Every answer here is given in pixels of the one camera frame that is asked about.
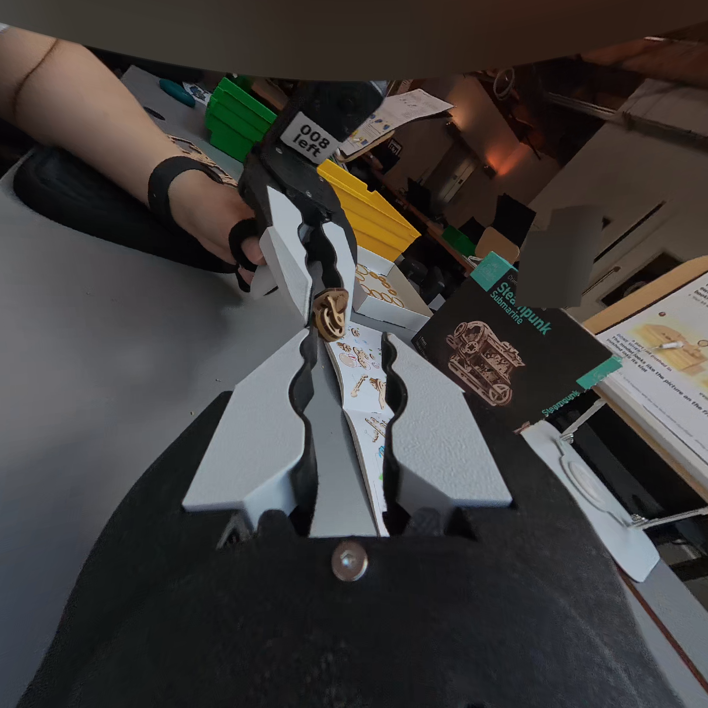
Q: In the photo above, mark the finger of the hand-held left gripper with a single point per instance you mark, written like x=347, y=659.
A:
x=287, y=260
x=344, y=260

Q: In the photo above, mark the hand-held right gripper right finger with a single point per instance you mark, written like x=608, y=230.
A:
x=442, y=442

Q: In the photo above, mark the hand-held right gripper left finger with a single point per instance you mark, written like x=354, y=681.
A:
x=254, y=431

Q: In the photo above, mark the small wooden gear assembly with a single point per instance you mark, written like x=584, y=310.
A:
x=331, y=318

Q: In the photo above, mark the person's left forearm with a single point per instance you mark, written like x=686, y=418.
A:
x=72, y=94

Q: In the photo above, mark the grey desk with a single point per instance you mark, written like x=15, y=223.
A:
x=110, y=359

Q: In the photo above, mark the person's left hand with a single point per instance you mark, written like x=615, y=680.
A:
x=204, y=210

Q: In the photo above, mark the group of wooden rings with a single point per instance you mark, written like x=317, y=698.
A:
x=381, y=288

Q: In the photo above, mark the nested yellow plastic bins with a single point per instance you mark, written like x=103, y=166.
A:
x=370, y=213

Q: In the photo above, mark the white cardboard tray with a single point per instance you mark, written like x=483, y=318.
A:
x=387, y=310

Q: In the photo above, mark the stacked green plastic bins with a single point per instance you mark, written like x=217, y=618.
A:
x=238, y=119

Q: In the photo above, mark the loose paper sheet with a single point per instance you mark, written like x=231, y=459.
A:
x=412, y=108

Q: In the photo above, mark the white instruction booklet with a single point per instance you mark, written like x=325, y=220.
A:
x=362, y=387

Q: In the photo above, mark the black product box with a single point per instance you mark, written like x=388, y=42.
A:
x=442, y=315

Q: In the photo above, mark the large wooden gear model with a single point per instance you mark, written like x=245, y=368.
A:
x=193, y=152

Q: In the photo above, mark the teal tool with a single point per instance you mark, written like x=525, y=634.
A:
x=178, y=93

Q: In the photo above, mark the black bumpy cushion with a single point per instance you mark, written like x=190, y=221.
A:
x=83, y=210

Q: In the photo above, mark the printed instruction sheet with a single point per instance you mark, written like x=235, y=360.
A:
x=664, y=365

